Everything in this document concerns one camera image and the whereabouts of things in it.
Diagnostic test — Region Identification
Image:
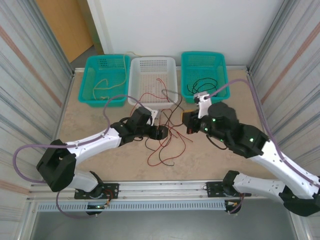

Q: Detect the black cable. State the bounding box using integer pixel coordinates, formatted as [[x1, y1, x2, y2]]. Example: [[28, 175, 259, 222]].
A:
[[145, 138, 176, 167], [192, 81, 217, 96], [161, 87, 185, 131], [186, 77, 218, 95]]

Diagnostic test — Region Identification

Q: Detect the long yellow cable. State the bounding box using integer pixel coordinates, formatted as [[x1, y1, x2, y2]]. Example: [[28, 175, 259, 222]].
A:
[[92, 51, 141, 101]]

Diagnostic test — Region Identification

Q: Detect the teal plastic basket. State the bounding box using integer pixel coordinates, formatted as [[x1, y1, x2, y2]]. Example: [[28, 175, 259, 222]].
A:
[[180, 51, 231, 105], [77, 54, 132, 109]]

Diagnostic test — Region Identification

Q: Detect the white plastic basket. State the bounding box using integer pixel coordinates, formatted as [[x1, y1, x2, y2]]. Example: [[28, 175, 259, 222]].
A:
[[127, 56, 179, 111]]

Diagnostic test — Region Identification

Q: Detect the aluminium table edge bar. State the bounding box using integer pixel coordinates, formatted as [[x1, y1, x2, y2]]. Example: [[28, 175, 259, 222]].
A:
[[72, 65, 251, 75]]

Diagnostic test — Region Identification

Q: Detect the wooden door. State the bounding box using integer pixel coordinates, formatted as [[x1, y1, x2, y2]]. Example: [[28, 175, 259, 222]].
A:
[[34, 0, 95, 64]]

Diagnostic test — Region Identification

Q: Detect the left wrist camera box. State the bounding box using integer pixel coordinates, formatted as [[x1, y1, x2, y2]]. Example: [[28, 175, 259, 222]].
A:
[[144, 107, 159, 126]]

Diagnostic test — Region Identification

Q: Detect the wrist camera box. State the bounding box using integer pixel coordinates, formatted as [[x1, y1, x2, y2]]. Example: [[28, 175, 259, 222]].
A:
[[193, 91, 214, 120], [144, 107, 159, 126]]

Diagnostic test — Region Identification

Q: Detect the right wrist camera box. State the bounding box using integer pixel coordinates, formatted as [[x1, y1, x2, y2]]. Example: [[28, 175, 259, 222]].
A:
[[193, 91, 214, 120]]

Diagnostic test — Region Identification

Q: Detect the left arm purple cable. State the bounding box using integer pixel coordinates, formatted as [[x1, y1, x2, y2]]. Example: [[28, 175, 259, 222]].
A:
[[12, 95, 153, 220]]

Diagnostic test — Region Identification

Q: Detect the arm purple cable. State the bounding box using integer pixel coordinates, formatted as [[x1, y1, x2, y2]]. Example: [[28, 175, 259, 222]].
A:
[[12, 95, 153, 220], [209, 78, 320, 215]]

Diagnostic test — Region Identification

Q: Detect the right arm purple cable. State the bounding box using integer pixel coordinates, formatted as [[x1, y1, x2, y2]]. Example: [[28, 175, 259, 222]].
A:
[[209, 78, 320, 215]]

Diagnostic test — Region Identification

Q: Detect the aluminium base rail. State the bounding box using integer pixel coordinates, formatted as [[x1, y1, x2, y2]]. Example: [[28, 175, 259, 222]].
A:
[[26, 178, 288, 202]]

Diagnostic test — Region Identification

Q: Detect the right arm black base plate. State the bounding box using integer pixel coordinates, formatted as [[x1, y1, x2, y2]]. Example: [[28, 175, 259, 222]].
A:
[[205, 180, 252, 198]]

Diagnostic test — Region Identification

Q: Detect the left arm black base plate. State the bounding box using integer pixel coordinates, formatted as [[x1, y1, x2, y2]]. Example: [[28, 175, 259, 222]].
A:
[[74, 183, 120, 200]]

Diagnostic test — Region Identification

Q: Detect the grey slotted cable duct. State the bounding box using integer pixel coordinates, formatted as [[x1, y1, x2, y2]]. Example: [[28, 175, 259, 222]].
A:
[[36, 201, 227, 212]]

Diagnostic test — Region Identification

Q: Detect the white door frame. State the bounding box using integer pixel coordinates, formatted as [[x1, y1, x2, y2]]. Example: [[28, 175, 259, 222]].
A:
[[86, 0, 113, 56]]

